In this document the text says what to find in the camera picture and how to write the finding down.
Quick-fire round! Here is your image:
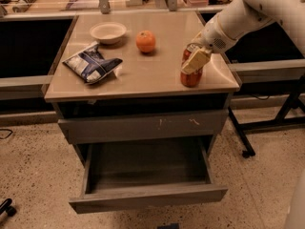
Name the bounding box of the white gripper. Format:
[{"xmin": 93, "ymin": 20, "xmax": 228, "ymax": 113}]
[{"xmin": 181, "ymin": 15, "xmax": 237, "ymax": 74}]

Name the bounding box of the red coke can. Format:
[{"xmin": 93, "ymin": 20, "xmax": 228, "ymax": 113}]
[{"xmin": 180, "ymin": 43, "xmax": 203, "ymax": 88}]

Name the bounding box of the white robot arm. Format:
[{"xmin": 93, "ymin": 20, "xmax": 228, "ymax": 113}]
[{"xmin": 181, "ymin": 0, "xmax": 305, "ymax": 74}]

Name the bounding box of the closed top drawer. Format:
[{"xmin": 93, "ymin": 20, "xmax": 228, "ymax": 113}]
[{"xmin": 58, "ymin": 110, "xmax": 228, "ymax": 144}]

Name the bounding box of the grey drawer cabinet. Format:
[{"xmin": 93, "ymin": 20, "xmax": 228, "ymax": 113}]
[{"xmin": 44, "ymin": 10, "xmax": 242, "ymax": 215}]

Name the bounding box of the open middle drawer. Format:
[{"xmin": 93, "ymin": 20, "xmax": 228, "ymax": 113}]
[{"xmin": 70, "ymin": 137, "xmax": 228, "ymax": 214}]

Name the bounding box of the orange fruit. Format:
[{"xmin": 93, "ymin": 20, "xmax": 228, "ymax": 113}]
[{"xmin": 135, "ymin": 31, "xmax": 155, "ymax": 53}]

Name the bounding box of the white paper bowl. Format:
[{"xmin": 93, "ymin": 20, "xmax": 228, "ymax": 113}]
[{"xmin": 90, "ymin": 22, "xmax": 127, "ymax": 45}]

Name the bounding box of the blue white chip bag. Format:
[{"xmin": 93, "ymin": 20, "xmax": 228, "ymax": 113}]
[{"xmin": 63, "ymin": 43, "xmax": 123, "ymax": 84}]

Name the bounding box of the black table leg frame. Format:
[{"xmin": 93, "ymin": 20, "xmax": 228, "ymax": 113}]
[{"xmin": 228, "ymin": 75, "xmax": 305, "ymax": 158}]

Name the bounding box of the black cable on floor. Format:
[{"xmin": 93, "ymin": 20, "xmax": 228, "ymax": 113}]
[{"xmin": 0, "ymin": 128, "xmax": 14, "ymax": 140}]

